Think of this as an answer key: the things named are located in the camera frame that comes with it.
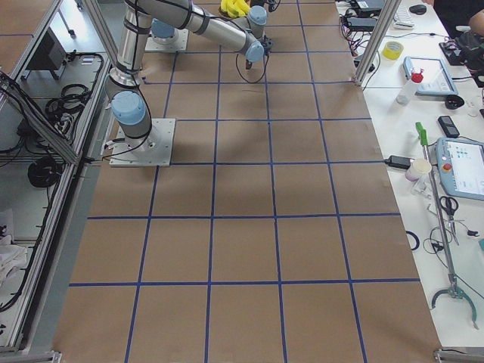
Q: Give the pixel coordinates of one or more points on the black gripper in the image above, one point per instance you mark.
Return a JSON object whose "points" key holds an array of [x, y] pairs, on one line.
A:
{"points": [[249, 63]]}

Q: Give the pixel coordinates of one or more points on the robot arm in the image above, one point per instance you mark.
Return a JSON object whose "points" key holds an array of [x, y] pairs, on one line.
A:
{"points": [[241, 28]]}

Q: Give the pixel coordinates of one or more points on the yellow banana bunch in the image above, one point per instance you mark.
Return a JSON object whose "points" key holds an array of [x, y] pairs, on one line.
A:
{"points": [[234, 8]]}

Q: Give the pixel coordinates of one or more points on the yellow tape roll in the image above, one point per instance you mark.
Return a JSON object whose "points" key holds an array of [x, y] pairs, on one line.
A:
{"points": [[392, 50]]}

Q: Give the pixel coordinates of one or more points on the red cap squeeze bottle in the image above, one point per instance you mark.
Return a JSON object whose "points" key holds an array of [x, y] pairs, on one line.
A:
{"points": [[410, 88]]}

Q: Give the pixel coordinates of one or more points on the upper teach pendant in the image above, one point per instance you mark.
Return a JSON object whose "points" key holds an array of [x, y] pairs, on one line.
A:
{"points": [[437, 80]]}

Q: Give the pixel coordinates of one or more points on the teach pendant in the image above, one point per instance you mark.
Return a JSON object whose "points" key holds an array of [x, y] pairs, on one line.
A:
{"points": [[437, 80], [460, 167]]}

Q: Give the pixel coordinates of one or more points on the white paper cup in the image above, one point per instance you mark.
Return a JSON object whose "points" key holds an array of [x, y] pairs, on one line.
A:
{"points": [[418, 168]]}

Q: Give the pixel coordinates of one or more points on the black electronics box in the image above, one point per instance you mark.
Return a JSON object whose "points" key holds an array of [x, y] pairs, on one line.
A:
{"points": [[49, 56]]}

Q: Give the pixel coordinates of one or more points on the lower teach pendant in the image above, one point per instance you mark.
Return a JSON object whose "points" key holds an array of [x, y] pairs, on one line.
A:
{"points": [[460, 167]]}

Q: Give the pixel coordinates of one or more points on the black scissors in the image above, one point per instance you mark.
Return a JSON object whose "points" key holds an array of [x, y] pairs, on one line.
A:
{"points": [[450, 206]]}

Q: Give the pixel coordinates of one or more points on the long reach grabber tool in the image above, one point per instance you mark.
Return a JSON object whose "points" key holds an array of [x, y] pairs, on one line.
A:
{"points": [[454, 291]]}

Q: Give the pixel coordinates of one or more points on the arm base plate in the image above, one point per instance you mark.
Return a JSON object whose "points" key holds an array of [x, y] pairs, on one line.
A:
{"points": [[155, 151], [176, 43]]}

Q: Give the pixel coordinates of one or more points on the aluminium frame post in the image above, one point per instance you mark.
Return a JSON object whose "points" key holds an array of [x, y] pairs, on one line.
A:
{"points": [[384, 20]]}

